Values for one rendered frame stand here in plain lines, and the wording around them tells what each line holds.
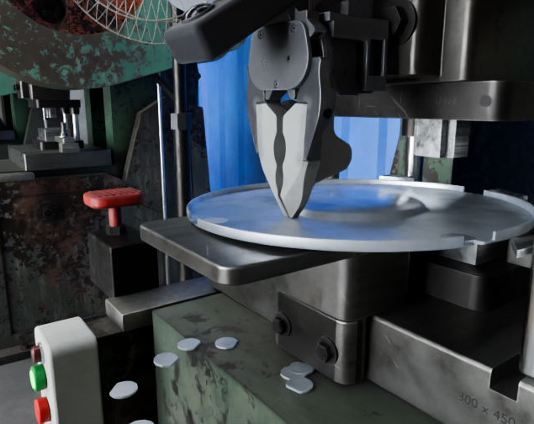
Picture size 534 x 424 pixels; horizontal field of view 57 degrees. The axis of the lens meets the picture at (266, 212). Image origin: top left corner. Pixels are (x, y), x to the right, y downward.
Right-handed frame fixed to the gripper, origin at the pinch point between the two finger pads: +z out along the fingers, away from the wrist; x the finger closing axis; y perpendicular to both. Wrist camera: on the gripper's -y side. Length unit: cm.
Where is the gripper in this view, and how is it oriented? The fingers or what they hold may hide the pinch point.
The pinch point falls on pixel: (284, 203)
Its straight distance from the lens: 38.7
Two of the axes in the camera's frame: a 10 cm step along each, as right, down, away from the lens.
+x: -5.8, -1.7, 7.9
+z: 0.0, 9.8, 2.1
